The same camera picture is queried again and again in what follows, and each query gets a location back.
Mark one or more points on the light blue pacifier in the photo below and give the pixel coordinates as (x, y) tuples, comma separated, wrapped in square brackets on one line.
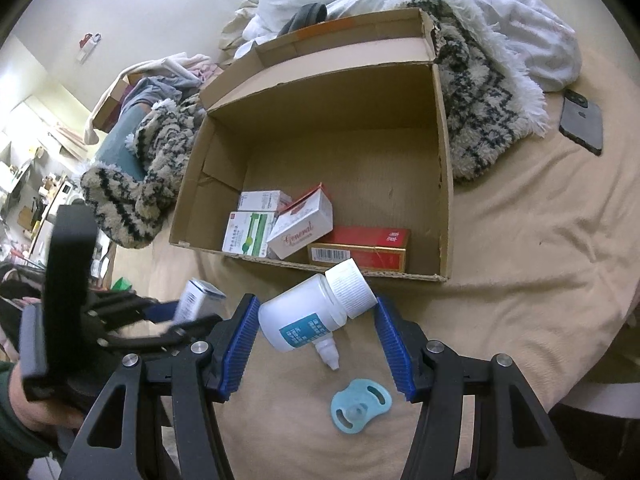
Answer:
[(361, 401)]

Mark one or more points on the brown cardboard box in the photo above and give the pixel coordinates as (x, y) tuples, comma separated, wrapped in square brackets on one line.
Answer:
[(354, 105)]

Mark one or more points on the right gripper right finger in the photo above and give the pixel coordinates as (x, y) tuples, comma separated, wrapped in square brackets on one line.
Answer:
[(479, 419)]

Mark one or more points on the white duvet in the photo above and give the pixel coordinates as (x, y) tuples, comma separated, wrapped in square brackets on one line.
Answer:
[(530, 33)]

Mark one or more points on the dark grey smartphone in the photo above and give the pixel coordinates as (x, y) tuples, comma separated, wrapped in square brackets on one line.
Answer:
[(581, 121)]

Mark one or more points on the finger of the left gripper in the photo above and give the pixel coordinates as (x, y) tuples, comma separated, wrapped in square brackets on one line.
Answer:
[(135, 307), (174, 337)]

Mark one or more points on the small white dropper bottle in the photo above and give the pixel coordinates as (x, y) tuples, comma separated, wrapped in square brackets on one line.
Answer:
[(327, 350)]

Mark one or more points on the black white patterned fuzzy blanket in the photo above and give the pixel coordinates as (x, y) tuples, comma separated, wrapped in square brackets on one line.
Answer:
[(131, 210)]

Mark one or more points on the red gold cigarette carton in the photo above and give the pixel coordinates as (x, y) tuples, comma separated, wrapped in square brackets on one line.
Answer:
[(373, 249)]

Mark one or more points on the white blue small box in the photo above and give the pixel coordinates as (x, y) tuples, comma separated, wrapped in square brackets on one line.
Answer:
[(198, 300)]

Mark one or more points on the red white cigarette pack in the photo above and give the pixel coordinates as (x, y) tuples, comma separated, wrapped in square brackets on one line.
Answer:
[(301, 223)]

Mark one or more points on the white pill bottle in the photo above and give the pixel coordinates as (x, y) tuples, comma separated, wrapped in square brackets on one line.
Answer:
[(316, 307)]

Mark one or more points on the green white eye drops box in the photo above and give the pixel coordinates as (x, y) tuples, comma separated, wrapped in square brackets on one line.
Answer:
[(247, 233)]

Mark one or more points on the dark grey garment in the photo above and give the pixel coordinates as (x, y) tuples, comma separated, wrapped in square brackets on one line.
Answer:
[(153, 89)]

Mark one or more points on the white blue medicine box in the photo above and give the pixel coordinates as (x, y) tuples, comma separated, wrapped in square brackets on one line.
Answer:
[(266, 201)]

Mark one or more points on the person's left hand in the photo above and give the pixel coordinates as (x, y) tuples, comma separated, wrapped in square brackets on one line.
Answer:
[(40, 416)]

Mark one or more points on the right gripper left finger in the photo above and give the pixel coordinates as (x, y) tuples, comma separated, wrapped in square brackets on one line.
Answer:
[(155, 417)]

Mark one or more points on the teal pillow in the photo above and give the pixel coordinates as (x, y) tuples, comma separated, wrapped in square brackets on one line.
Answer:
[(113, 151)]

